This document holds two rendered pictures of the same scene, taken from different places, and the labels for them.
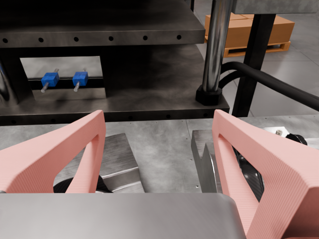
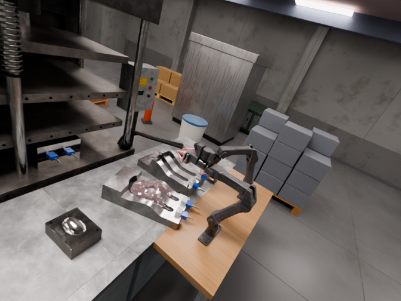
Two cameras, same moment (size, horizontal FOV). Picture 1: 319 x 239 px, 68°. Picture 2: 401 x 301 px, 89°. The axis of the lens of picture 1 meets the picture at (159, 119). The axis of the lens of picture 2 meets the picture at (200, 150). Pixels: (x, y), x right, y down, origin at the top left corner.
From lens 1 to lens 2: 118 cm
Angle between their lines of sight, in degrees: 55
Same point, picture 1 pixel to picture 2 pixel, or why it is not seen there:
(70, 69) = (65, 147)
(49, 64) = (54, 148)
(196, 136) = (141, 160)
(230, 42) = not seen: hidden behind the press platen
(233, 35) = not seen: hidden behind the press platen
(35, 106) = (44, 174)
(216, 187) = (161, 168)
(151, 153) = not seen: hidden behind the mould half
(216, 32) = (130, 122)
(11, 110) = (30, 180)
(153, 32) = (104, 124)
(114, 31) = (88, 126)
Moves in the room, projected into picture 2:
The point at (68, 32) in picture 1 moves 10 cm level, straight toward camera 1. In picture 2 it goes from (67, 130) to (80, 136)
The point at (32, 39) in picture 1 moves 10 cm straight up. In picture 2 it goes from (46, 137) to (46, 122)
